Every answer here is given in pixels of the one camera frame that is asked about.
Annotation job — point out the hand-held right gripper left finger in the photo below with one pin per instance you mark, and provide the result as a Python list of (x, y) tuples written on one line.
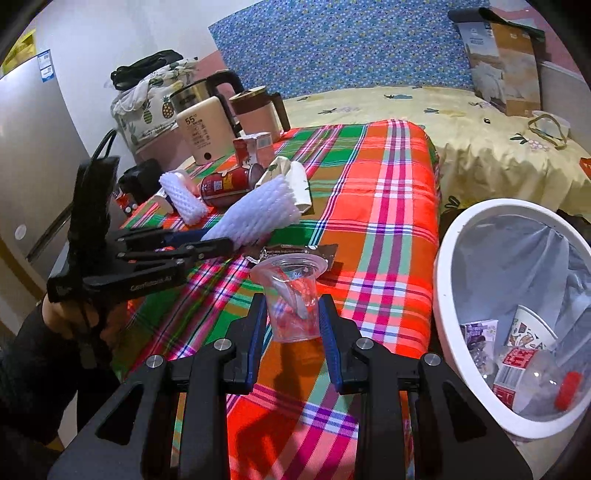
[(256, 332)]

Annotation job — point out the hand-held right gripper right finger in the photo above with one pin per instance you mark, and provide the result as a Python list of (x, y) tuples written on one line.
[(330, 337)]

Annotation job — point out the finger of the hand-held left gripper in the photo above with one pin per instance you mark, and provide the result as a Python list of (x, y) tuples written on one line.
[(152, 236), (203, 248)]

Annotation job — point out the clear plastic cup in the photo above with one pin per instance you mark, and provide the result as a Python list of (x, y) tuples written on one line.
[(293, 300)]

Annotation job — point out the red can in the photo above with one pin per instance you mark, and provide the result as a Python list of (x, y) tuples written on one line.
[(226, 184)]

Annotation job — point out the white foam net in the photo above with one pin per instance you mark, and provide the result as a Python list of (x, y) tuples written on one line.
[(184, 198), (263, 207)]

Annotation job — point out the dark snack wrapper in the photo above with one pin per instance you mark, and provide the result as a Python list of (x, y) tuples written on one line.
[(318, 251)]

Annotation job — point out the red white drink carton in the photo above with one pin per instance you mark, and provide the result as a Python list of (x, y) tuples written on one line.
[(244, 150)]

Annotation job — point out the white milk carton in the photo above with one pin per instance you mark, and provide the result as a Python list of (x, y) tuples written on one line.
[(288, 177)]

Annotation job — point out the white round trash bin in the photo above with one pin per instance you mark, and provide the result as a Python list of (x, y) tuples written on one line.
[(438, 286)]

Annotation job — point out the purple white small box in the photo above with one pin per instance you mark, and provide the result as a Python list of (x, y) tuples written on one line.
[(480, 337)]

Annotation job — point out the printed paper cup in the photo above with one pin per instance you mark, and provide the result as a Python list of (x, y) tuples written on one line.
[(531, 330)]

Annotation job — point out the clear plastic bottle red label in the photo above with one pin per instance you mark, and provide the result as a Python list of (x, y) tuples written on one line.
[(535, 378)]

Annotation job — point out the person's left forearm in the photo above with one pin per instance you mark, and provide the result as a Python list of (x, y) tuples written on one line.
[(32, 383)]

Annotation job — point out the person's left hand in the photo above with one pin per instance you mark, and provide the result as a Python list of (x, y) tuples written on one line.
[(57, 318)]

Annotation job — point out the black backpack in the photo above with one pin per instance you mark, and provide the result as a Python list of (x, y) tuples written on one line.
[(138, 182)]

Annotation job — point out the silver refrigerator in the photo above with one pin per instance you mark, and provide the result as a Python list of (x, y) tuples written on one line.
[(32, 152)]

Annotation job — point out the pink cabinet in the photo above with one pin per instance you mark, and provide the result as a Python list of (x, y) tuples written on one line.
[(157, 150)]

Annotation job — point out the pineapple printed cloth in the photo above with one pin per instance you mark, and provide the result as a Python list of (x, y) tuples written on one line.
[(152, 110)]

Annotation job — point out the cream thermal kettle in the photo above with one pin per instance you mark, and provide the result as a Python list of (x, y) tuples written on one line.
[(203, 134)]

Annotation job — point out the red green plaid blanket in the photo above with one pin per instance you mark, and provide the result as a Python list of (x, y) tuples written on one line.
[(378, 207)]

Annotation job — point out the pink jug with brown lid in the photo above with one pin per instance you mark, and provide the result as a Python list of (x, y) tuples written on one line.
[(254, 113)]

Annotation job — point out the stainless steel electric kettle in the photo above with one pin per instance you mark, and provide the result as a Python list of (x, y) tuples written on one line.
[(194, 92)]

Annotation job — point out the black bag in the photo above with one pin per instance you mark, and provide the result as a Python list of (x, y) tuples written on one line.
[(147, 67)]

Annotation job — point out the yellow bag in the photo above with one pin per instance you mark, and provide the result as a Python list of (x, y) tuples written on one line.
[(23, 46)]

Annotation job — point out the grey plastic bin liner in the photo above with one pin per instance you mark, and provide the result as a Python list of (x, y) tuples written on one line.
[(508, 258)]

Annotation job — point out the blue floral headboard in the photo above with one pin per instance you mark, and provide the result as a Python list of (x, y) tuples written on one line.
[(346, 46)]

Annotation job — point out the yellow printed bed sheet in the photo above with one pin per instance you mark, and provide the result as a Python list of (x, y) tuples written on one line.
[(461, 124)]

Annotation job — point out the cardboard bedding package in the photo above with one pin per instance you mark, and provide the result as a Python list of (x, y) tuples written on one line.
[(503, 64)]

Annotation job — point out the white panel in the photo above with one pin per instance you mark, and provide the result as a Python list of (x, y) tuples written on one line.
[(563, 87)]

